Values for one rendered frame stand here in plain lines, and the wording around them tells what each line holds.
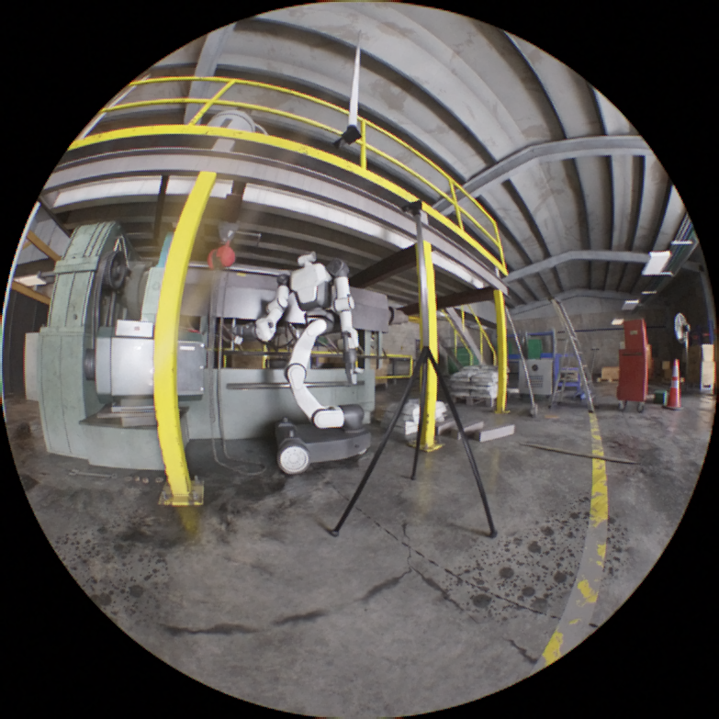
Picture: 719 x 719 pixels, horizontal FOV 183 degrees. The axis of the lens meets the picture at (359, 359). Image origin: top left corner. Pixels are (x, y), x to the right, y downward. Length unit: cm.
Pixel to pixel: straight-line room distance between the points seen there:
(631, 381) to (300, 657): 399
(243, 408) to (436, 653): 193
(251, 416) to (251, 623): 165
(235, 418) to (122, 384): 101
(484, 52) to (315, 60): 279
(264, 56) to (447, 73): 307
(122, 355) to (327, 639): 150
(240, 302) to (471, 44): 543
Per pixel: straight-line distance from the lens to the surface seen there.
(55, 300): 217
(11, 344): 615
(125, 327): 151
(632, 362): 390
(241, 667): 70
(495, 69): 553
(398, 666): 67
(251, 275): 218
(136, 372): 150
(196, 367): 152
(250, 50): 512
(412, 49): 510
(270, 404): 202
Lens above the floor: 65
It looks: 1 degrees up
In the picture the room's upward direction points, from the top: 1 degrees clockwise
